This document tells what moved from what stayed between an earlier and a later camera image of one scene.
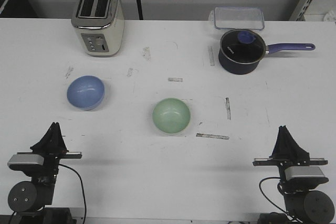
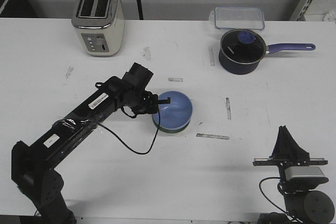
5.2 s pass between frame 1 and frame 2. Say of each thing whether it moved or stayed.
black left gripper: moved
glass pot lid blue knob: stayed
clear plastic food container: stayed
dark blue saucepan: stayed
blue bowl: moved
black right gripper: stayed
